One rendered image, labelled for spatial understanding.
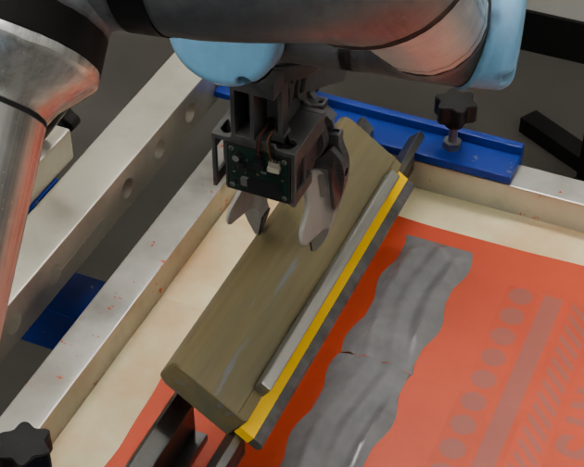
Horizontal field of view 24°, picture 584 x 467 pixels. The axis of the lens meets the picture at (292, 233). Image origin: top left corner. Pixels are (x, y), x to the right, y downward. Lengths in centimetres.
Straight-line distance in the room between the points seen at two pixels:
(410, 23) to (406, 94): 270
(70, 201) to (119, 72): 203
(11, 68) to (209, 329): 64
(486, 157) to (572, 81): 193
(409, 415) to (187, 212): 31
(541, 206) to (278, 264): 34
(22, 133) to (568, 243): 96
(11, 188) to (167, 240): 84
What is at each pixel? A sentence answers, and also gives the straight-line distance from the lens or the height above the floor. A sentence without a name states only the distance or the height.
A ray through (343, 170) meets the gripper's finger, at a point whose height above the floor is 118.
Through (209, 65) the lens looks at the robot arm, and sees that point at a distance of 86.
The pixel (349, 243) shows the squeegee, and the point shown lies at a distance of 119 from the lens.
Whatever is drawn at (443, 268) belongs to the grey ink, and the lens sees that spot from 133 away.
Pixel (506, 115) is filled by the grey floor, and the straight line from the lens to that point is 318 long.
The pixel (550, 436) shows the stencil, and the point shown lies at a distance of 120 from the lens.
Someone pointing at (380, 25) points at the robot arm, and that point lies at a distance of 50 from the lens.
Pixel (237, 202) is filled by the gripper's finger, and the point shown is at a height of 114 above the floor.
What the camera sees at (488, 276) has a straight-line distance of 133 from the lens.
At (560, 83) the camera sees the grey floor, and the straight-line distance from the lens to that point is 330.
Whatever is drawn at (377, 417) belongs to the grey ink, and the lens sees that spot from 119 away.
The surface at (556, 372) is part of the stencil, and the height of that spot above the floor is 96.
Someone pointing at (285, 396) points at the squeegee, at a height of 103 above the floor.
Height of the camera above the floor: 186
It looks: 41 degrees down
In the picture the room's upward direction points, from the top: straight up
